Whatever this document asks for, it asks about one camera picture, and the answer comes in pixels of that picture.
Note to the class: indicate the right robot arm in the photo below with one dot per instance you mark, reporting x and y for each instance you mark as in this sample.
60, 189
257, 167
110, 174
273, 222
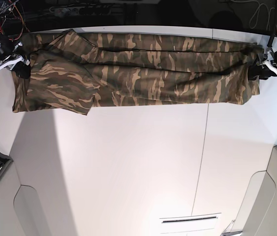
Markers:
7, 7

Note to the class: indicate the black power strip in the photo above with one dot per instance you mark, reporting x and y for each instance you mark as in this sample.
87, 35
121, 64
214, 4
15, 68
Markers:
88, 10

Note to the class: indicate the camouflage T-shirt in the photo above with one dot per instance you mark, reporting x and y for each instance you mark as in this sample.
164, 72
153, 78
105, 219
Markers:
78, 71

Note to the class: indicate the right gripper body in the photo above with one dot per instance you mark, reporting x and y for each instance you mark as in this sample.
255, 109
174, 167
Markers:
7, 60

